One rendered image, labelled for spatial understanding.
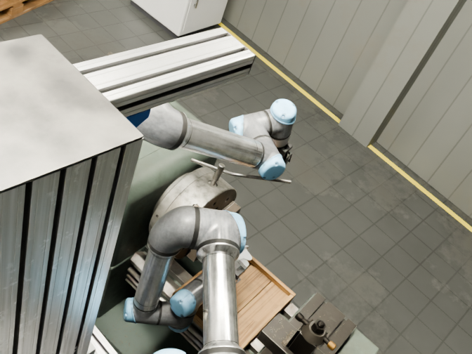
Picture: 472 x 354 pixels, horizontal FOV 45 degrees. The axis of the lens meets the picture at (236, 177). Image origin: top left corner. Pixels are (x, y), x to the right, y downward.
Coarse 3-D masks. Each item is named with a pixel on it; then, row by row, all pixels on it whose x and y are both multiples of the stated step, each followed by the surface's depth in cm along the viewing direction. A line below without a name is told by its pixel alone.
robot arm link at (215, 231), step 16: (208, 224) 150; (224, 224) 151; (240, 224) 153; (192, 240) 149; (208, 240) 148; (224, 240) 148; (240, 240) 152; (208, 256) 147; (224, 256) 147; (208, 272) 145; (224, 272) 144; (208, 288) 142; (224, 288) 141; (208, 304) 139; (224, 304) 138; (208, 320) 137; (224, 320) 136; (208, 336) 134; (224, 336) 133; (208, 352) 130; (224, 352) 129; (240, 352) 131
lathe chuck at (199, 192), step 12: (204, 180) 189; (192, 192) 184; (204, 192) 185; (216, 192) 186; (228, 192) 193; (180, 204) 183; (192, 204) 183; (204, 204) 183; (216, 204) 191; (180, 252) 194
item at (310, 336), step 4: (308, 324) 172; (304, 328) 172; (308, 328) 171; (304, 332) 171; (308, 332) 170; (312, 332) 170; (324, 332) 171; (304, 336) 171; (308, 336) 170; (312, 336) 170; (316, 336) 169; (320, 336) 170; (308, 340) 170; (312, 340) 170; (316, 340) 170; (320, 340) 170; (312, 344) 170; (316, 344) 170; (320, 344) 171
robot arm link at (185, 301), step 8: (192, 280) 176; (200, 280) 175; (184, 288) 172; (192, 288) 172; (200, 288) 172; (176, 296) 169; (184, 296) 169; (192, 296) 170; (200, 296) 171; (176, 304) 169; (184, 304) 167; (192, 304) 169; (200, 304) 172; (176, 312) 171; (184, 312) 168; (192, 312) 171
